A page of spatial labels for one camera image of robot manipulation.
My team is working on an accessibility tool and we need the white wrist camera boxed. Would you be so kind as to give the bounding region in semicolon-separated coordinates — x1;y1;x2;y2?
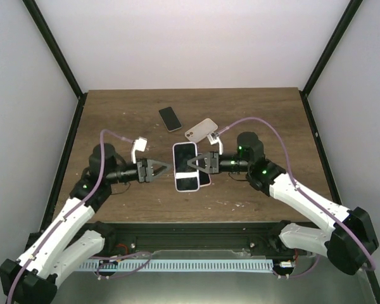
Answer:
130;137;148;163
207;132;224;155

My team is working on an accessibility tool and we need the black front frame rail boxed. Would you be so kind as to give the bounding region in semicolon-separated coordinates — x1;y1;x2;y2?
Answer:
28;221;365;257

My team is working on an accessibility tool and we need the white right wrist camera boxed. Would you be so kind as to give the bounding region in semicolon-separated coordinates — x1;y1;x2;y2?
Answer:
207;132;224;155

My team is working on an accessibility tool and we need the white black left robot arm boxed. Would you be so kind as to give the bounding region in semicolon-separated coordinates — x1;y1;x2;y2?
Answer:
0;143;172;303

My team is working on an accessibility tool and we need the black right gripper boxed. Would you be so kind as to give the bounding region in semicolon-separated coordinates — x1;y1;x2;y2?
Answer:
188;151;251;175

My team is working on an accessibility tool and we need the black left side rail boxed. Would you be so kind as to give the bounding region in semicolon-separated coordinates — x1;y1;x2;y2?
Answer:
39;92;88;232

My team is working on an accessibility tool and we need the lilac phone case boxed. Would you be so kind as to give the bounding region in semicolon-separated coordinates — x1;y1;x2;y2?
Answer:
172;141;201;193

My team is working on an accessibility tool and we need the black frame post right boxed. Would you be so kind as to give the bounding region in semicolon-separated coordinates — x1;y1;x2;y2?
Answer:
301;0;363;96

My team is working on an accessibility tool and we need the light blue slotted cable duct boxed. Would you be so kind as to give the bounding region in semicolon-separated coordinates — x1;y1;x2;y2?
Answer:
75;259;274;274

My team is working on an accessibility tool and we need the black frame post left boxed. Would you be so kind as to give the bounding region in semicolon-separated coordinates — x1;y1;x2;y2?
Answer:
22;0;84;99

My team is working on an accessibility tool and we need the purple-edged black smartphone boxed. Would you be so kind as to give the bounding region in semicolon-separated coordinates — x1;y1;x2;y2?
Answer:
174;143;200;191

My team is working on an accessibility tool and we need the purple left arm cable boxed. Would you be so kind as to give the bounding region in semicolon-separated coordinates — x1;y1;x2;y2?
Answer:
4;129;153;304

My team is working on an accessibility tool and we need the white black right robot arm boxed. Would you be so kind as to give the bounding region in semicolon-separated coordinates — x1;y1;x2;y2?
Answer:
187;132;379;275

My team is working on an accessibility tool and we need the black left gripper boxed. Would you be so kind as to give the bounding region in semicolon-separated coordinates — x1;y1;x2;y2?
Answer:
107;158;172;185

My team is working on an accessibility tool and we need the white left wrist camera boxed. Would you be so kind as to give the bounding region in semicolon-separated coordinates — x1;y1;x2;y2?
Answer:
130;137;148;163

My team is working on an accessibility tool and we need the black frame post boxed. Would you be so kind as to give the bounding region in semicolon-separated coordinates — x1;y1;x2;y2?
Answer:
301;0;363;96
22;0;84;99

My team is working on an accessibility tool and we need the silver-edged black smartphone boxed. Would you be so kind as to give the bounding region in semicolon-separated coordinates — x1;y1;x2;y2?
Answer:
158;106;182;132

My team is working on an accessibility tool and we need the black right side rail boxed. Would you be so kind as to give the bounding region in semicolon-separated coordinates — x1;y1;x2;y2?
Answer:
299;91;341;205

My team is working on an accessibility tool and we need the cream phone case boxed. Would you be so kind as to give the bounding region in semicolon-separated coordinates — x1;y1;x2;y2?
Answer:
184;118;218;143

